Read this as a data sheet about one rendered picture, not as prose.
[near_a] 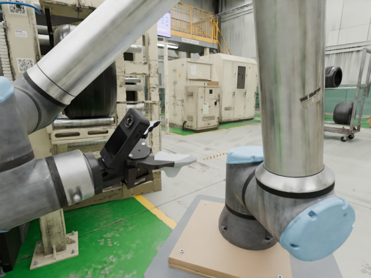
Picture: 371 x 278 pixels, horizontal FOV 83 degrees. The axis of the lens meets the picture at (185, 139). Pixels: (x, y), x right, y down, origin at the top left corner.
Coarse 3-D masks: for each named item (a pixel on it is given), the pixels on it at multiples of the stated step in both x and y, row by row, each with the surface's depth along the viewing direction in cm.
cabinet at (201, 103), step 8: (184, 88) 576; (192, 88) 552; (200, 88) 546; (208, 88) 564; (216, 88) 584; (184, 96) 581; (192, 96) 555; (200, 96) 551; (208, 96) 569; (216, 96) 589; (184, 104) 586; (192, 104) 561; (200, 104) 556; (208, 104) 574; (216, 104) 594; (184, 112) 591; (192, 112) 565; (200, 112) 561; (208, 112) 577; (216, 112) 600; (184, 120) 596; (192, 120) 569; (200, 120) 566; (208, 120) 585; (216, 120) 606; (184, 128) 603; (192, 128) 574; (200, 128) 571; (208, 128) 591; (216, 128) 615
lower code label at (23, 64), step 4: (20, 60) 114; (24, 60) 114; (28, 60) 115; (32, 60) 116; (20, 64) 114; (24, 64) 115; (28, 64) 115; (32, 64) 116; (20, 68) 114; (24, 68) 115
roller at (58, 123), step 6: (60, 120) 122; (66, 120) 123; (72, 120) 124; (78, 120) 126; (84, 120) 127; (90, 120) 128; (96, 120) 130; (102, 120) 132; (108, 120) 133; (114, 120) 135; (54, 126) 121; (60, 126) 122; (66, 126) 124
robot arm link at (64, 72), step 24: (120, 0) 38; (144, 0) 38; (168, 0) 41; (96, 24) 38; (120, 24) 38; (144, 24) 41; (72, 48) 37; (96, 48) 38; (120, 48) 41; (24, 72) 38; (48, 72) 37; (72, 72) 38; (96, 72) 41; (48, 96) 38; (72, 96) 42; (48, 120) 41
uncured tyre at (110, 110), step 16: (64, 32) 111; (112, 64) 119; (96, 80) 114; (112, 80) 119; (80, 96) 114; (96, 96) 118; (112, 96) 123; (64, 112) 126; (80, 112) 122; (96, 112) 127; (112, 112) 135
